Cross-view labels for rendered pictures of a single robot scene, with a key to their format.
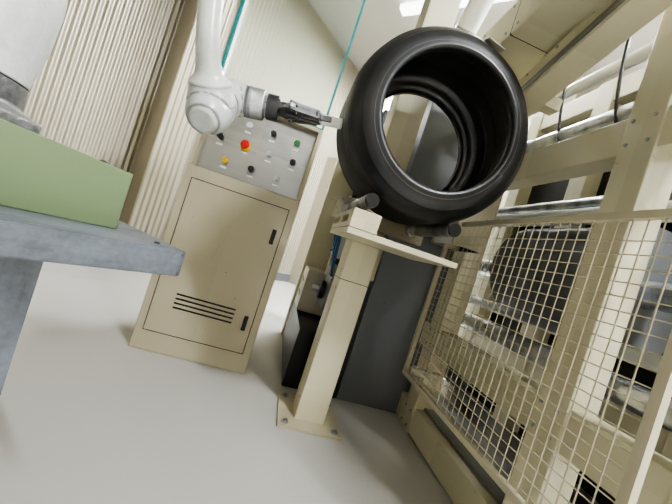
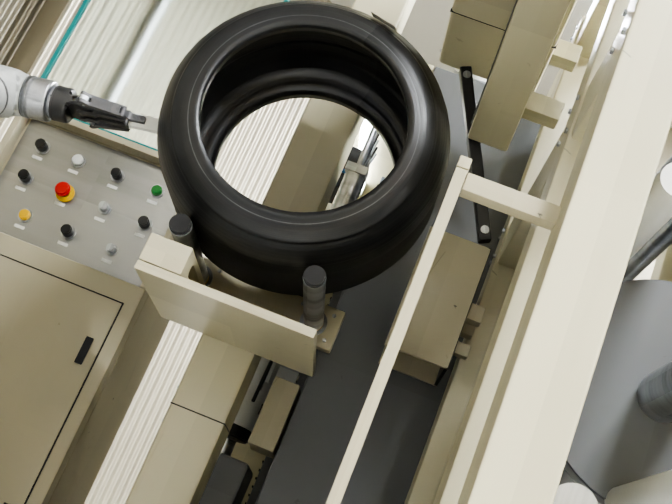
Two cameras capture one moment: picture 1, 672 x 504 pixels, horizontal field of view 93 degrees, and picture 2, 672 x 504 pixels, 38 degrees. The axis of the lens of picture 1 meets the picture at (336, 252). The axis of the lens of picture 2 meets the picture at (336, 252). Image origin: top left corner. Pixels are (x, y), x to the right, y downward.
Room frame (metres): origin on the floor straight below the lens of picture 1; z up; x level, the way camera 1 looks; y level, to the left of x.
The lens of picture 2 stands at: (-0.69, -0.82, 0.38)
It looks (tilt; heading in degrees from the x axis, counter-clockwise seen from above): 18 degrees up; 15
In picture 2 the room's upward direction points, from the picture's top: 23 degrees clockwise
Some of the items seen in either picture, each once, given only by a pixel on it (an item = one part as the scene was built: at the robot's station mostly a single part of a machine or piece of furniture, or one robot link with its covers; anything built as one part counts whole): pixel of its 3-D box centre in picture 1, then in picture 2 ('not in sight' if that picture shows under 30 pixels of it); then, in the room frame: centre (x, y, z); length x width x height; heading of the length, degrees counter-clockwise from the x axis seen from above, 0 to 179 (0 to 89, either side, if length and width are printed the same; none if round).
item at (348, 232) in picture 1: (385, 245); (232, 321); (1.15, -0.16, 0.80); 0.37 x 0.36 x 0.02; 100
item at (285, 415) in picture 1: (307, 412); not in sight; (1.40, -0.10, 0.01); 0.27 x 0.27 x 0.02; 10
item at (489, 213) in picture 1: (465, 216); (433, 307); (1.43, -0.50, 1.05); 0.20 x 0.15 x 0.30; 10
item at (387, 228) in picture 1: (380, 220); (256, 300); (1.32, -0.13, 0.90); 0.40 x 0.03 x 0.10; 100
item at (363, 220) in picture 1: (353, 223); (177, 280); (1.13, -0.03, 0.83); 0.36 x 0.09 x 0.06; 10
